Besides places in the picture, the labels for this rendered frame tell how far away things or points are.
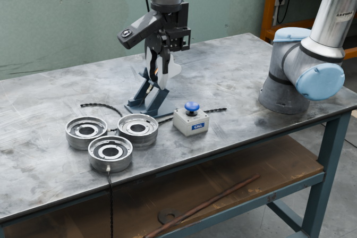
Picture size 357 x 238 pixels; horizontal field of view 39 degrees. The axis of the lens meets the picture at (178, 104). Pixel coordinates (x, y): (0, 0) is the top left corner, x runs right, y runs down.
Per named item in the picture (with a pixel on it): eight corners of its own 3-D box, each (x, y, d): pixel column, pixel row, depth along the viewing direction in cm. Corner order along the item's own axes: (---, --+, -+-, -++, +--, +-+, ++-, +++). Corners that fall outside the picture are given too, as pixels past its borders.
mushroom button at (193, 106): (188, 125, 135) (189, 109, 132) (180, 118, 138) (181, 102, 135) (201, 121, 137) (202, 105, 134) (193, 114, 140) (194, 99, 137)
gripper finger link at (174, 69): (185, 88, 125) (183, 52, 121) (163, 93, 122) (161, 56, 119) (178, 85, 127) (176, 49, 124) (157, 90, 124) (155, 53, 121)
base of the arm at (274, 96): (285, 85, 163) (290, 57, 158) (319, 107, 153) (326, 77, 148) (248, 95, 156) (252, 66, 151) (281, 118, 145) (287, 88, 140)
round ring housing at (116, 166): (91, 148, 128) (91, 134, 126) (133, 150, 128) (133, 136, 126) (85, 174, 119) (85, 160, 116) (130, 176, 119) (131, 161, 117)
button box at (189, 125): (186, 137, 134) (187, 121, 132) (172, 124, 139) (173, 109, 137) (211, 129, 138) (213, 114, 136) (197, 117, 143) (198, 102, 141)
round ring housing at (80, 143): (70, 155, 125) (70, 141, 122) (62, 133, 133) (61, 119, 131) (112, 147, 128) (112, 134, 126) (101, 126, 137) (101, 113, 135)
